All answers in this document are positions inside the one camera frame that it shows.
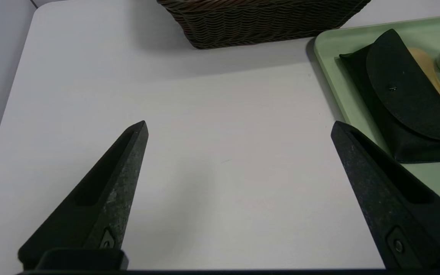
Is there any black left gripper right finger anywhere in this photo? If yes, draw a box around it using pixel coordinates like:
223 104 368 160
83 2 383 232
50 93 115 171
330 121 440 271

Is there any dark brown wicker basket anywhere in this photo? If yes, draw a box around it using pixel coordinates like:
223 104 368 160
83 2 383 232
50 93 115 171
156 0 372 50

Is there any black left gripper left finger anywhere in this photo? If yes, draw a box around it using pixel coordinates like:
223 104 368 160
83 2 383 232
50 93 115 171
18 121 149 271

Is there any black glasses case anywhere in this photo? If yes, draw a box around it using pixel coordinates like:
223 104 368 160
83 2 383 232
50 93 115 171
339 29 440 164

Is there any wooden spoon with blue handle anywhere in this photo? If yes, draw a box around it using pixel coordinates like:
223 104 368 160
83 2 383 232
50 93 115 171
407 47 440 125

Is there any light green plastic tray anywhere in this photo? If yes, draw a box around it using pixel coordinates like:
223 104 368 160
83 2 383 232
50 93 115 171
314 14 440 214

